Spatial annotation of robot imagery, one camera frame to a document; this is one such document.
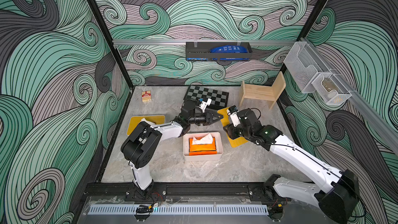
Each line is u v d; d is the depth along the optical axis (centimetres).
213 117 75
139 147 46
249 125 57
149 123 85
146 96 113
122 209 70
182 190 75
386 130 50
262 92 106
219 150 86
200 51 97
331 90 64
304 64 78
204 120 74
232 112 68
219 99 108
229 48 91
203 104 79
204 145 81
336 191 37
